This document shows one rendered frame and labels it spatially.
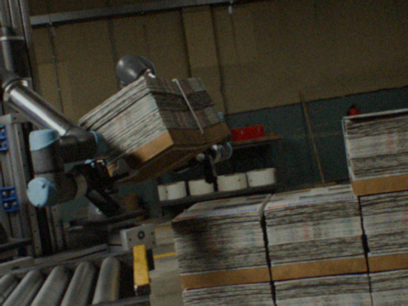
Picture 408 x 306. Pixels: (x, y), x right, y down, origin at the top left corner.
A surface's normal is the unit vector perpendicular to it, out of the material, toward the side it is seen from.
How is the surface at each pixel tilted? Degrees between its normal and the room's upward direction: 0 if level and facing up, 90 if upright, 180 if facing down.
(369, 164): 90
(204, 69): 90
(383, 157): 90
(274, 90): 90
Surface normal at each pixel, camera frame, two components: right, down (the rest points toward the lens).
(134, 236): 0.69, -0.07
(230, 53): 0.14, 0.04
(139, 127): -0.48, 0.04
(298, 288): -0.19, 0.08
